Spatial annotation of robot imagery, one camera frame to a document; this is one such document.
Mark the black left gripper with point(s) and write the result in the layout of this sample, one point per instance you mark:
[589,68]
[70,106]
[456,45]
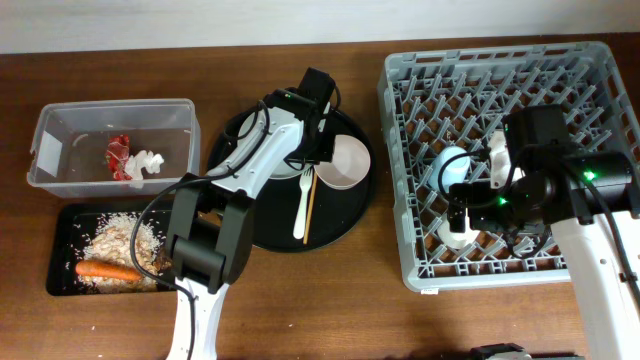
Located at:
[330,134]

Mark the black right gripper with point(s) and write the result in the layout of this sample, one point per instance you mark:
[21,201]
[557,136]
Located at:
[476,191]

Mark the white plastic fork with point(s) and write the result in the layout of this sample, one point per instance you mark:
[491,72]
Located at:
[305,182]

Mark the pink bowl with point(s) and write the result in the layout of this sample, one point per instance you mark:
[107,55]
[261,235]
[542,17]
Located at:
[350,164]

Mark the wooden chopstick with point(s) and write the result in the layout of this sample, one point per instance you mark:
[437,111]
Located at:
[310,208]

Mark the cream plastic cup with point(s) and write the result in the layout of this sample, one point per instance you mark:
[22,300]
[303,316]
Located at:
[457,240]

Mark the grey round plate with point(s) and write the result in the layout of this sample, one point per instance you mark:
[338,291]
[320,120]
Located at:
[283,170]

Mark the light blue plastic cup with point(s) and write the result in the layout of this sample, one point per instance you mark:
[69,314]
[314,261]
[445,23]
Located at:
[454,173]

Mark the brown pine cone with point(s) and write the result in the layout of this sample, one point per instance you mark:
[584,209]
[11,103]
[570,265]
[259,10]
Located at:
[162,261]

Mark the rice and peanut shell waste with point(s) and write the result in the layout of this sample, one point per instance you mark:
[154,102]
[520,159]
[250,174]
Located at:
[111,244]

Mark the orange carrot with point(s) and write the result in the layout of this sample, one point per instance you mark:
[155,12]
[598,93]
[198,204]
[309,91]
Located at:
[95,268]

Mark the red snack wrapper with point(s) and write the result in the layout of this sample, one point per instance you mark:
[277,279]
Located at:
[117,154]

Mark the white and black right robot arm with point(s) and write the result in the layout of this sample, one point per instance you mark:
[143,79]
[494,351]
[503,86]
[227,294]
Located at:
[587,202]

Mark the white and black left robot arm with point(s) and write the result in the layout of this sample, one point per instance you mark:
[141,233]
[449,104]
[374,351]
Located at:
[210,232]

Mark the grey dishwasher rack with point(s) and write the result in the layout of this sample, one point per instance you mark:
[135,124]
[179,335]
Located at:
[432,100]

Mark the round black tray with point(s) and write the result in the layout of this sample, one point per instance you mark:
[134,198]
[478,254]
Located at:
[335,212]

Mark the clear plastic bin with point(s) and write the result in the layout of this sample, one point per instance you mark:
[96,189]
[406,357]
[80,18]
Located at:
[71,139]

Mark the black rectangular tray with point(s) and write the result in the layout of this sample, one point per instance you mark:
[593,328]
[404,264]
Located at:
[77,219]

